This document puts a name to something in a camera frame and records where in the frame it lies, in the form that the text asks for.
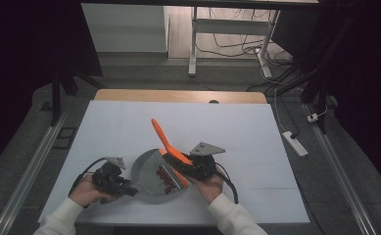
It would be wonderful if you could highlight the tangle of black floor cables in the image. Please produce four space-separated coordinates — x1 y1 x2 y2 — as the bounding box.
196 8 307 94

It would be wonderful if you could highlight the grey dustpan with orange edge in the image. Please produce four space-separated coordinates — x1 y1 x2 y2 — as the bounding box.
130 148 191 206

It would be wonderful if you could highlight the white table cover sheet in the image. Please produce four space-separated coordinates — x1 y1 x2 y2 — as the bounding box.
37 100 310 226

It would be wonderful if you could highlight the person's left hand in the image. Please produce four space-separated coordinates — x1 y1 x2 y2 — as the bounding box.
68 171 117 210

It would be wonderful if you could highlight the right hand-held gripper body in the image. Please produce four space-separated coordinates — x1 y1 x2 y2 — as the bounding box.
185 140 227 182

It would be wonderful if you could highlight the grey cabinet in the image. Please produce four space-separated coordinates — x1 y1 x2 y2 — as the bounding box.
80 3 170 54

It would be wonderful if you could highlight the orange-handled brush with dark bristles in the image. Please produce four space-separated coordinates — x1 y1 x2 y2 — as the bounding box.
150 117 195 179

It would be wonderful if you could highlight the white power strip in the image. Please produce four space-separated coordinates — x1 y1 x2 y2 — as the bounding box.
282 130 310 158

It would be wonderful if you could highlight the person's right hand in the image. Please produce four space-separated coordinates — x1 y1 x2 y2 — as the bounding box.
189 171 225 206

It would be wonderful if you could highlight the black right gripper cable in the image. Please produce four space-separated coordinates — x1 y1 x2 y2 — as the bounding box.
214 162 240 206

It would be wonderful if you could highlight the black stand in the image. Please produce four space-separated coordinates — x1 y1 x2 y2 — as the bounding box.
275 13 358 135
49 67 108 127

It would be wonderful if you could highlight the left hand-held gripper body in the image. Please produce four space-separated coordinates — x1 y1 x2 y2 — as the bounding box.
91 156 131 197

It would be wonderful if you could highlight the wooden table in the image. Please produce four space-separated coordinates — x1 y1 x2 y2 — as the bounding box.
93 88 268 105

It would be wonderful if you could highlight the white desk frame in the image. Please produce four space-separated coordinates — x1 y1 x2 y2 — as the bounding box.
187 6 281 79

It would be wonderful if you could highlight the aluminium rail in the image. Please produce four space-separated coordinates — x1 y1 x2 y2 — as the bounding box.
304 102 378 235
0 109 70 235

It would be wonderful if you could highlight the pile of red crumbs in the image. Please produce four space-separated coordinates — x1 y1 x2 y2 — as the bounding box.
156 164 178 196

